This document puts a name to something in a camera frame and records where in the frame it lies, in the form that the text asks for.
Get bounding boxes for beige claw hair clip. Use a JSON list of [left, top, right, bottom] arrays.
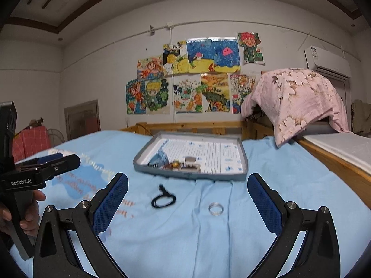
[[183, 156, 201, 172]]

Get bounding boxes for hanging olive clothes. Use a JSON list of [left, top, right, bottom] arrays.
[[351, 99, 371, 137]]

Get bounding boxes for grey shallow tray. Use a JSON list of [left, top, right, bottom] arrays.
[[133, 131, 249, 182]]

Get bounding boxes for round wire fan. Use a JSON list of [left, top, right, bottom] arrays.
[[46, 128, 64, 147]]

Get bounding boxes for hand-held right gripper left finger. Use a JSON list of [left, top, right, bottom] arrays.
[[32, 173, 129, 278]]

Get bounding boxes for white mattress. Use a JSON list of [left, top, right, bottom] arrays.
[[301, 133, 371, 177]]

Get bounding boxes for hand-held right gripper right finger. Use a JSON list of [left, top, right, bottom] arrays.
[[247, 173, 341, 278]]

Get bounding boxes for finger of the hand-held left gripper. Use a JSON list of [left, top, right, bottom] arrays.
[[39, 154, 81, 182], [14, 152, 68, 171]]

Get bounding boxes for white wall conduit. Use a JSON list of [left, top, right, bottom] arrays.
[[149, 21, 176, 122]]

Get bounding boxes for group of wall drawings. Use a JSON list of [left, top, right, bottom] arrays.
[[125, 31, 266, 116]]

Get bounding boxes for person's left hand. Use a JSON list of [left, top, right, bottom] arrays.
[[0, 190, 47, 235]]

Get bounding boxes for pink floral blanket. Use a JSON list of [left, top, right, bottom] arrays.
[[241, 67, 350, 148]]

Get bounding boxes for white air conditioner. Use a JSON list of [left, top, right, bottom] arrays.
[[304, 45, 351, 79]]

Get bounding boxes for wooden headboard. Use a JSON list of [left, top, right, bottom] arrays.
[[119, 121, 276, 141]]

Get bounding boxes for blue claw hair clip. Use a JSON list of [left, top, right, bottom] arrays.
[[147, 153, 169, 168]]

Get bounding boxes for light blue printed bedsheet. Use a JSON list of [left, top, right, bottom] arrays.
[[9, 129, 371, 278]]

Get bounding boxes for brown door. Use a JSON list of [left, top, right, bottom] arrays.
[[64, 100, 101, 142]]

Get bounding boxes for red plaid cloth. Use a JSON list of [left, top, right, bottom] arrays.
[[12, 125, 50, 163]]

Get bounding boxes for wooden bed frame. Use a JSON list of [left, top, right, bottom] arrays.
[[294, 137, 371, 192]]

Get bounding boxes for white grid paper liner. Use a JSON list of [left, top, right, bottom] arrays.
[[151, 138, 243, 175]]

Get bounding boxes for silver ring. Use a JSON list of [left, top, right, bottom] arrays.
[[209, 202, 224, 216]]

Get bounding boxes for black hair tie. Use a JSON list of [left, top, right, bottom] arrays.
[[151, 184, 177, 209]]

